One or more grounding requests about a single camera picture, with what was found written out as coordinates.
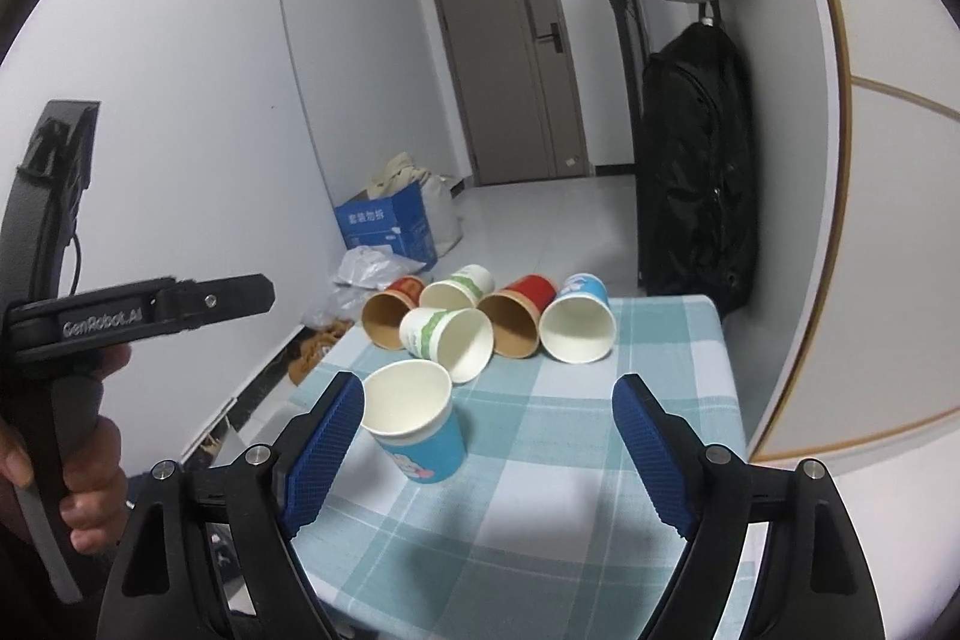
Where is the blue paper cup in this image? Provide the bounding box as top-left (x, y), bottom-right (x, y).
top-left (361, 360), bottom-right (467, 484)
top-left (538, 272), bottom-right (617, 364)

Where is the black backpack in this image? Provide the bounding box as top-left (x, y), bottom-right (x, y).
top-left (637, 20), bottom-right (759, 316)

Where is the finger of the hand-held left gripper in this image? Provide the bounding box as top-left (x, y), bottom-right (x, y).
top-left (154, 272), bottom-right (277, 332)

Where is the white green paper cup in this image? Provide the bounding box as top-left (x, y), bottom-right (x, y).
top-left (418, 264), bottom-right (492, 313)
top-left (399, 307), bottom-right (495, 385)

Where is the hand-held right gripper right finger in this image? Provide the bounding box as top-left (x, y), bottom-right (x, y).
top-left (610, 373), bottom-right (883, 640)

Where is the clear plastic bag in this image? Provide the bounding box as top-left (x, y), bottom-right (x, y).
top-left (303, 245), bottom-right (422, 327)

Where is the orange paper cup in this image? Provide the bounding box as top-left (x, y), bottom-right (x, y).
top-left (361, 275), bottom-right (427, 351)

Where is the brown cloth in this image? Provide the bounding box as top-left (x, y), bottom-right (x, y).
top-left (288, 318), bottom-right (354, 387)

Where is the person's left hand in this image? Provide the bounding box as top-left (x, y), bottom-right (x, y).
top-left (0, 341), bottom-right (133, 521)

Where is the grey door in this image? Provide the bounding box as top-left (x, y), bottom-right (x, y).
top-left (419, 0), bottom-right (594, 188)

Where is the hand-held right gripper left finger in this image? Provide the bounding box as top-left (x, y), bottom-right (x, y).
top-left (97, 371), bottom-right (365, 640)

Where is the checkered blue tablecloth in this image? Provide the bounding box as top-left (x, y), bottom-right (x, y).
top-left (289, 294), bottom-right (752, 640)

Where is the black coat rack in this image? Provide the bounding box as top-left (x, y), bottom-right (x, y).
top-left (583, 0), bottom-right (661, 296)

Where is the white wardrobe gold trim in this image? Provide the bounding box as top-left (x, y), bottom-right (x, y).
top-left (741, 0), bottom-right (960, 485)

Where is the blue cardboard box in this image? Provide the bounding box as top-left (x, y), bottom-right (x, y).
top-left (333, 183), bottom-right (440, 271)

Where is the red paper cup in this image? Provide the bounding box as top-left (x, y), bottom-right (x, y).
top-left (477, 273), bottom-right (560, 360)

